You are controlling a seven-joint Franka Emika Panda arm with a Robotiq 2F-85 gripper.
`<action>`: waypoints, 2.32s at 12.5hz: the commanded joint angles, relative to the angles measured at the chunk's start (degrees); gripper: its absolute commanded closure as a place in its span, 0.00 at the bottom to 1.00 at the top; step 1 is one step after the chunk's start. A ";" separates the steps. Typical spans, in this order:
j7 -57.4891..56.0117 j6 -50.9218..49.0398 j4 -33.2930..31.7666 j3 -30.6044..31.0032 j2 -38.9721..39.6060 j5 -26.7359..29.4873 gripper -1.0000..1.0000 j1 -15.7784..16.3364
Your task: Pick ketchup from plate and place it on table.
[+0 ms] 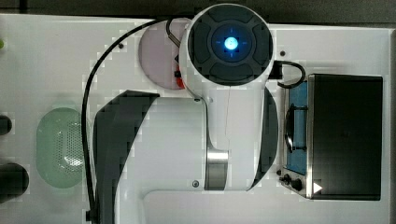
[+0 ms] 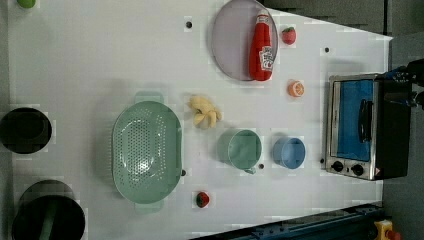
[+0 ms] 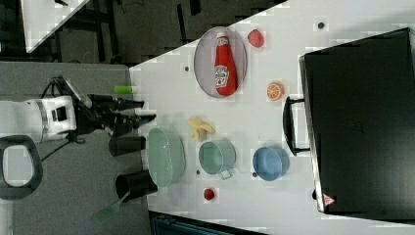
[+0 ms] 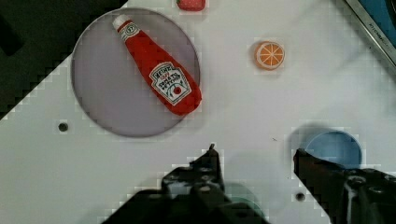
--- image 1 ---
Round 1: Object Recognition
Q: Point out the red ketchup bottle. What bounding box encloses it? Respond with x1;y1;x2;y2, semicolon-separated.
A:
174;65;185;90

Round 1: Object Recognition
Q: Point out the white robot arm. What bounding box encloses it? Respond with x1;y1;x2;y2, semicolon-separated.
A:
92;4;278;224

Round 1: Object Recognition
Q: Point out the black toaster oven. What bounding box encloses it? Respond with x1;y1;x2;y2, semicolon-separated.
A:
277;74;383;201

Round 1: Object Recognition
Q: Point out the green perforated colander basket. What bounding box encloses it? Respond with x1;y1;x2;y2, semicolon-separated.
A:
36;107;85;189

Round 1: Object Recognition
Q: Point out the small black cup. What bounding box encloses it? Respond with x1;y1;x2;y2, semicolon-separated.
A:
0;115;12;135

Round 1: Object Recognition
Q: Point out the large black cup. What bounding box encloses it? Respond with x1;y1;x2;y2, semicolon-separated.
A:
0;163;29;203

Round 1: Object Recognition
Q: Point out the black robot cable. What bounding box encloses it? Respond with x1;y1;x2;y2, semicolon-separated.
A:
80;18;166;222

